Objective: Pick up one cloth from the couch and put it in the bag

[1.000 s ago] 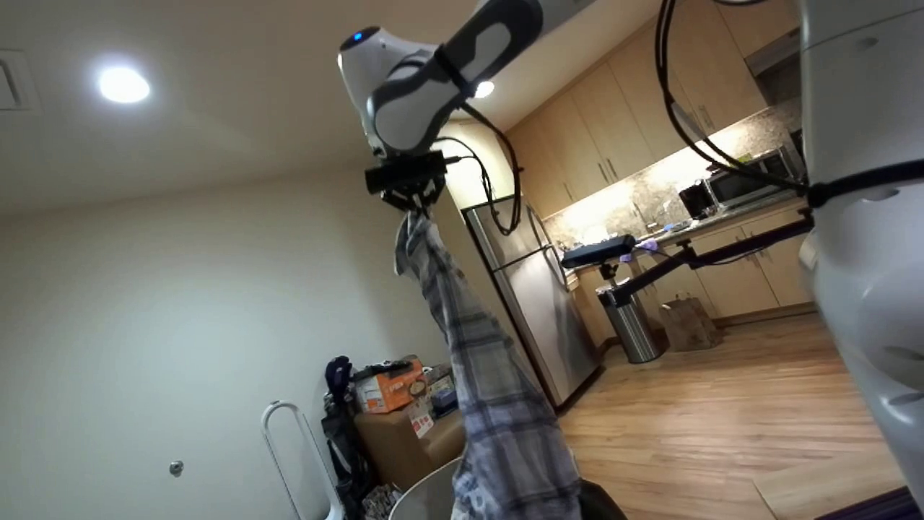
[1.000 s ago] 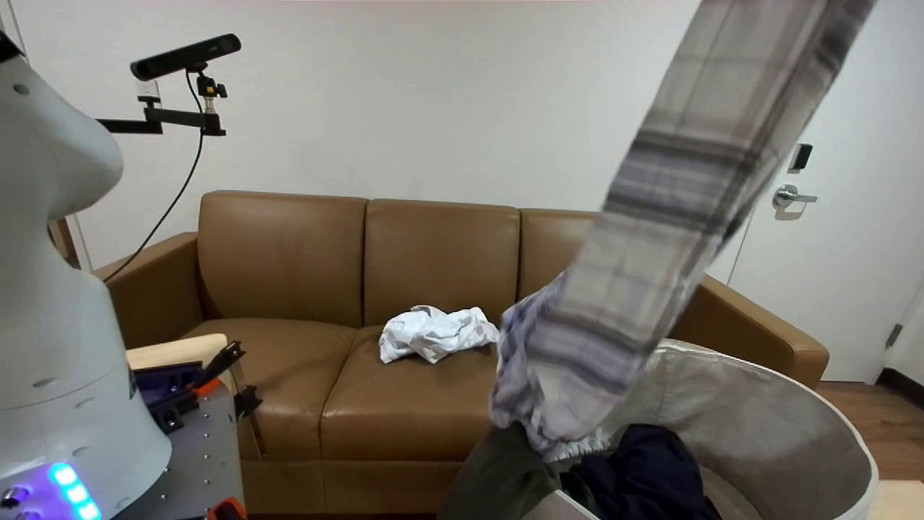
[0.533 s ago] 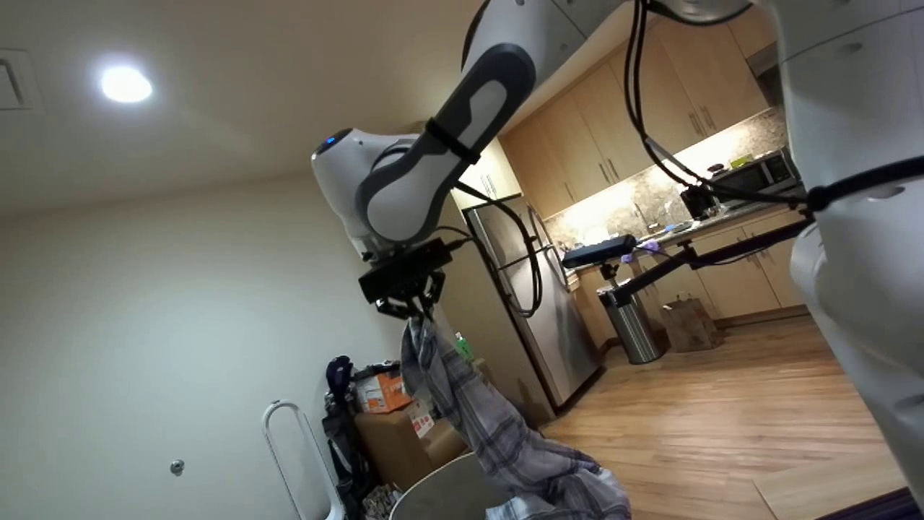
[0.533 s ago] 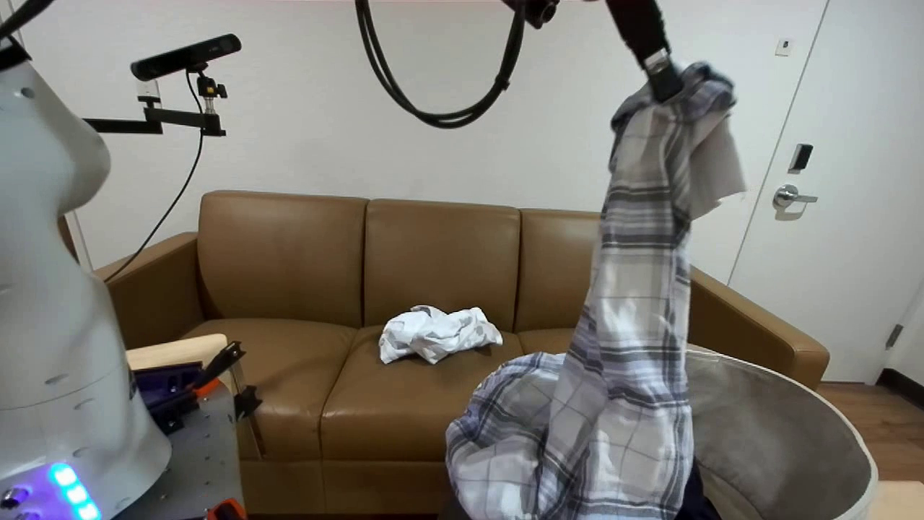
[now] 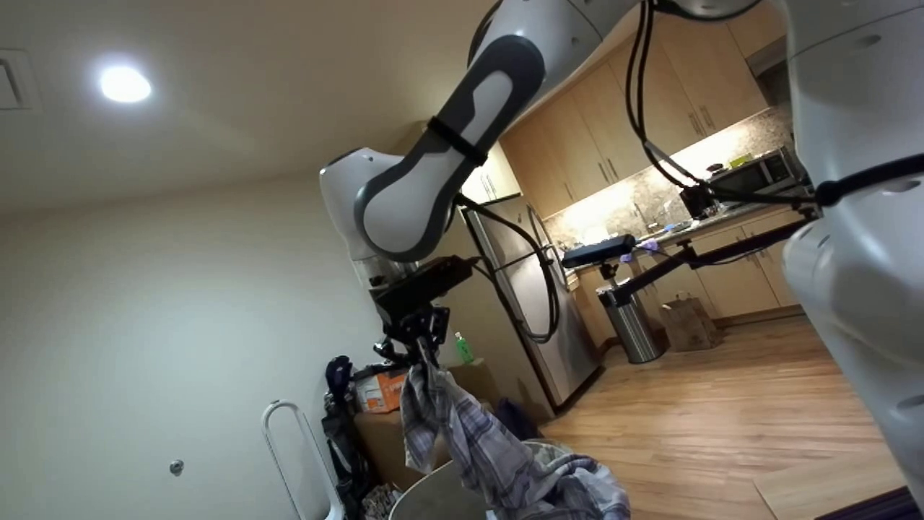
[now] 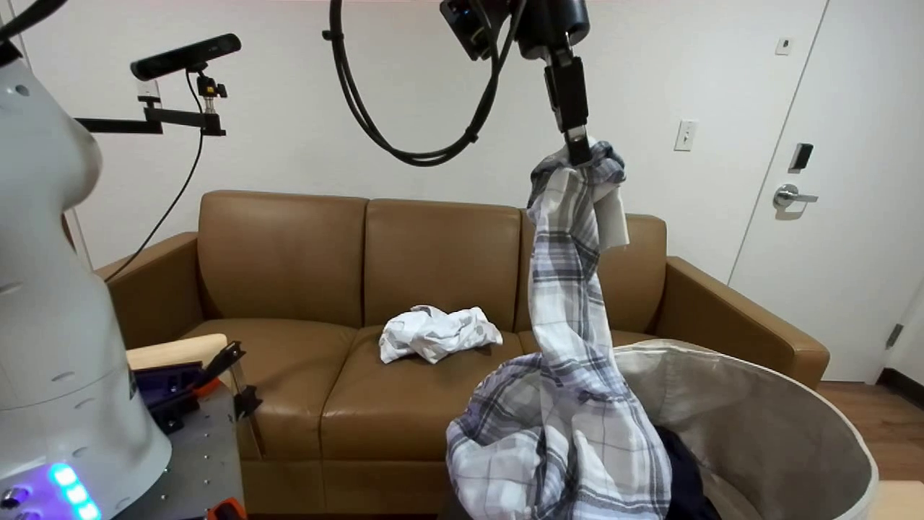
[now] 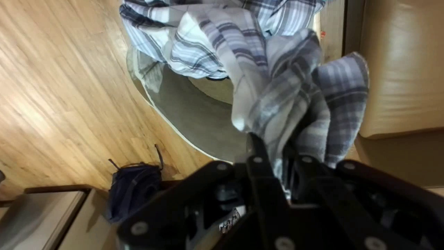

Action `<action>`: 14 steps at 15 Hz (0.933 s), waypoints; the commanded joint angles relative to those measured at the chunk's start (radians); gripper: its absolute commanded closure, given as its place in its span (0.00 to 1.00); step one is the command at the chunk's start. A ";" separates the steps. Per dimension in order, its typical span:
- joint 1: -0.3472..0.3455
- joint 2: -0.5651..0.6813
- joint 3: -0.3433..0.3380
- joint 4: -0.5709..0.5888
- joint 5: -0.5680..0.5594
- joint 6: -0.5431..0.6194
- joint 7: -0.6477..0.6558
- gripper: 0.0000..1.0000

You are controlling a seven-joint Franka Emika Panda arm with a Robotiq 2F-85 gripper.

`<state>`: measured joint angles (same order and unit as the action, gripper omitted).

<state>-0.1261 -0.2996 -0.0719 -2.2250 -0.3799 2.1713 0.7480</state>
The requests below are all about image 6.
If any grey perforated base plate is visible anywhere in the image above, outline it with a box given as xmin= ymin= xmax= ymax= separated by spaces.
xmin=114 ymin=378 xmax=250 ymax=520

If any brown leather couch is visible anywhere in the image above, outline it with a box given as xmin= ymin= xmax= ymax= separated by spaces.
xmin=97 ymin=188 xmax=831 ymax=517

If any small black clamp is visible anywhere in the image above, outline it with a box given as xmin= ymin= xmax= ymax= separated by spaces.
xmin=228 ymin=383 xmax=265 ymax=422

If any white fabric laundry bag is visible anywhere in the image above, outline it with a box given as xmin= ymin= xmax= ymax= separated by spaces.
xmin=603 ymin=337 xmax=885 ymax=520

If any silver door handle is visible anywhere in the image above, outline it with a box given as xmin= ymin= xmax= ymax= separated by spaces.
xmin=771 ymin=181 xmax=821 ymax=215

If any thin black camera cable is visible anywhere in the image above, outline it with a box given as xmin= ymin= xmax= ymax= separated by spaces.
xmin=102 ymin=81 xmax=212 ymax=286

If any beige rug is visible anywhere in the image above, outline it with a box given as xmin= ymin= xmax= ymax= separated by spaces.
xmin=869 ymin=477 xmax=924 ymax=520

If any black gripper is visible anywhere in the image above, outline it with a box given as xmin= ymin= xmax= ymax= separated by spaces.
xmin=514 ymin=0 xmax=595 ymax=168

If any black bar-shaped camera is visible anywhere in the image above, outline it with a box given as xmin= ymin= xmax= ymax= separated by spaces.
xmin=128 ymin=30 xmax=247 ymax=84

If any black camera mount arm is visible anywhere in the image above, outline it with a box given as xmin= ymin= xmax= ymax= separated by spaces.
xmin=75 ymin=69 xmax=231 ymax=137

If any black orange clamp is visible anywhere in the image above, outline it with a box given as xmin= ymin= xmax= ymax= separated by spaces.
xmin=134 ymin=341 xmax=250 ymax=433

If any white crumpled cloth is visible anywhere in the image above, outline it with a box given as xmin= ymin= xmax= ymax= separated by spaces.
xmin=377 ymin=303 xmax=505 ymax=365

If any white door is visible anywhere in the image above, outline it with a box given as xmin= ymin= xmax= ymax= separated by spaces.
xmin=729 ymin=0 xmax=924 ymax=387

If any white light switch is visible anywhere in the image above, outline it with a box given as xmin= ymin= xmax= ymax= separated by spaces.
xmin=671 ymin=114 xmax=699 ymax=156

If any black door card reader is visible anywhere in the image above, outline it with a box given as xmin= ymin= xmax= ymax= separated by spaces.
xmin=782 ymin=137 xmax=821 ymax=178

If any small red object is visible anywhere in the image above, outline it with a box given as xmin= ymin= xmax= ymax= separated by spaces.
xmin=206 ymin=495 xmax=250 ymax=520

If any blue white plaid cloth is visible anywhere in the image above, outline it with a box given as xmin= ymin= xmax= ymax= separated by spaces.
xmin=443 ymin=137 xmax=677 ymax=520

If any dark navy cloth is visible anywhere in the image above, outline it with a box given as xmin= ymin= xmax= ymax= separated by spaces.
xmin=655 ymin=428 xmax=725 ymax=520

